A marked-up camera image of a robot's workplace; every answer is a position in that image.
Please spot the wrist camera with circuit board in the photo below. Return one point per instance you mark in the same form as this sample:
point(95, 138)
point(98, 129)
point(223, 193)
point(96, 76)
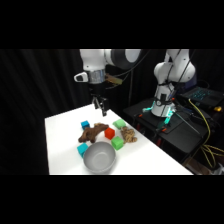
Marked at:
point(112, 80)

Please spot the black laptop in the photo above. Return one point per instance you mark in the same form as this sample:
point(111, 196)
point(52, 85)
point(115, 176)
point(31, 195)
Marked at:
point(201, 95)

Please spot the red cube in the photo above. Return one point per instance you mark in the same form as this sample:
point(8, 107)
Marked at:
point(109, 133)

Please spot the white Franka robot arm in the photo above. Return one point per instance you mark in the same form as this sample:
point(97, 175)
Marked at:
point(173, 71)

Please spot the brown deer plush toy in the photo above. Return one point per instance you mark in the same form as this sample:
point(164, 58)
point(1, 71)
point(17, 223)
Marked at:
point(91, 132)

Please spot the tan plush toy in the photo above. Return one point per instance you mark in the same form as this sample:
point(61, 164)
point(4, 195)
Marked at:
point(128, 134)

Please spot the black robot stand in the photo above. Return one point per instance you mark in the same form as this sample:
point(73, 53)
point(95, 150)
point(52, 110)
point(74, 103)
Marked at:
point(181, 133)

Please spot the dark blue cube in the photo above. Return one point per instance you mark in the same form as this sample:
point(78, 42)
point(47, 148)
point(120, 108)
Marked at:
point(85, 124)

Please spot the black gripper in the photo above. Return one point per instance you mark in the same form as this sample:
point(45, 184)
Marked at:
point(97, 90)

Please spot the grey bowl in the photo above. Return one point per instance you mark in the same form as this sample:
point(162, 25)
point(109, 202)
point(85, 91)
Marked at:
point(99, 158)

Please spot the bright green cube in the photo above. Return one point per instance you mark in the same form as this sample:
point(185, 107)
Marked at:
point(117, 143)

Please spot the black curtain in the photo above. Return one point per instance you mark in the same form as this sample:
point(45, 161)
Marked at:
point(36, 83)

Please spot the teal cube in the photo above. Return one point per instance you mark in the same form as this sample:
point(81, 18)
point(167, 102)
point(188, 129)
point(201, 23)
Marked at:
point(82, 149)

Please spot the light green cube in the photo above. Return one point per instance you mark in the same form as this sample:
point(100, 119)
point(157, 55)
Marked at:
point(119, 124)

